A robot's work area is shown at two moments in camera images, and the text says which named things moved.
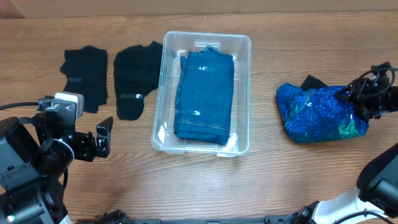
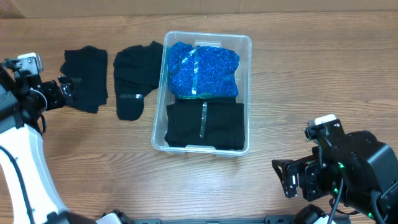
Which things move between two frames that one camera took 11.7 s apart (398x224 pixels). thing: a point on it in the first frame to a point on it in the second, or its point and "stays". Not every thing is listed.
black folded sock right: (137, 71) stays
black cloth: (311, 82) to (218, 123)
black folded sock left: (87, 71) stays
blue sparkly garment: (318, 115) to (196, 72)
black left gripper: (87, 152) to (55, 101)
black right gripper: (356, 90) to (314, 168)
